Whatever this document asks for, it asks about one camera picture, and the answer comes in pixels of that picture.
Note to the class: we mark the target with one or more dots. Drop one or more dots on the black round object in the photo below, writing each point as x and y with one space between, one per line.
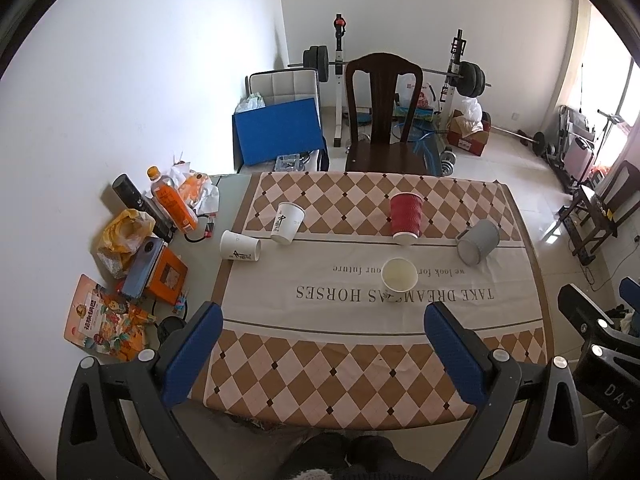
171 329

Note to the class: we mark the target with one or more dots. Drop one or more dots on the crumpled white plastic bag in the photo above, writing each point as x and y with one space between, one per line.
472 112

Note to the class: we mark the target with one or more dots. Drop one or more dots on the orange and white snack bag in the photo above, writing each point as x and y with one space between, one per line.
197 187

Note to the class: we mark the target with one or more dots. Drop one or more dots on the grey cup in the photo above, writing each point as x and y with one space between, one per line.
480 240

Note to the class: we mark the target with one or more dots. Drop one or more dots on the barbell with black plates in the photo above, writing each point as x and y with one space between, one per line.
471 79

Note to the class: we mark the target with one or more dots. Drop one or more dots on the blue board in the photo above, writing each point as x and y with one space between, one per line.
277 132

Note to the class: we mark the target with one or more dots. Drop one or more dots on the white weight rack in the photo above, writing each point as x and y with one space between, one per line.
339 85

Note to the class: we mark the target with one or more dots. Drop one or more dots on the red and brown cardboard box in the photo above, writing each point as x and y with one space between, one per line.
470 144

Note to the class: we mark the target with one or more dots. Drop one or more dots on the white printed paper cup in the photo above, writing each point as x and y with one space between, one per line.
240 246
287 222

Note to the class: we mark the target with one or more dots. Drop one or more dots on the orange drink bottle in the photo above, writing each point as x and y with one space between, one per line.
172 202

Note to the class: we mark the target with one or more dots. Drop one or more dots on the folded metal rack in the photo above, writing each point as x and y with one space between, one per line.
575 145

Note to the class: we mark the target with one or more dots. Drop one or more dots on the orange box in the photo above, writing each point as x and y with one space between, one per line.
169 275

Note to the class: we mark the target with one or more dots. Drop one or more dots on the brown checkered tablecloth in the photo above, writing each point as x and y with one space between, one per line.
350 360

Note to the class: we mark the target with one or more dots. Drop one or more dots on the dark wooden chair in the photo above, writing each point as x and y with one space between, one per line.
385 157

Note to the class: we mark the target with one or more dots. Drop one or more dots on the chrome dumbbell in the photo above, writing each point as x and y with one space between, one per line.
448 162

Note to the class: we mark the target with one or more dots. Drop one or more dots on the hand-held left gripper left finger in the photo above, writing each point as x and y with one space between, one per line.
192 350

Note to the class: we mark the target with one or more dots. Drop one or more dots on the white printed plastic bag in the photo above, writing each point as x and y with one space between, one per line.
413 87

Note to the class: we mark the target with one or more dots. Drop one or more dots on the colourful snack packet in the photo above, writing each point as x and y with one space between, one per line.
102 317

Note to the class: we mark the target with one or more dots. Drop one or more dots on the yellow plastic bag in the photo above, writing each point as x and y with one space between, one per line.
122 232

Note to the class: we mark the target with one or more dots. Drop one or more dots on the plain white paper cup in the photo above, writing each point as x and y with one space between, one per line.
399 276

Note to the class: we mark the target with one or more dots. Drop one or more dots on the small barbell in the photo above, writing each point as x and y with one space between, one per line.
539 141

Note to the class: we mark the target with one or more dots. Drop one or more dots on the red ribbed paper cup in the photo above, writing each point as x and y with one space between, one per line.
406 215

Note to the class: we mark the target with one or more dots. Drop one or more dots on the clear plastic container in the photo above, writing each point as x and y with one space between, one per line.
290 162

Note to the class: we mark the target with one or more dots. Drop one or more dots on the blue-grey flat device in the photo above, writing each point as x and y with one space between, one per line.
145 267

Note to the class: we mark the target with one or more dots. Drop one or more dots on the white padded chair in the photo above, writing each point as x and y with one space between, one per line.
285 85

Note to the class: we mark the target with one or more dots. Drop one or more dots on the dark wooden stool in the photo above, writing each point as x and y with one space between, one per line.
595 220

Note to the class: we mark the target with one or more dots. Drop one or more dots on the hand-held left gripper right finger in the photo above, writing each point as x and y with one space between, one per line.
452 345

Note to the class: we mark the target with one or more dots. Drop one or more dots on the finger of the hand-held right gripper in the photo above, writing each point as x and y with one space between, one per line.
582 310
631 291

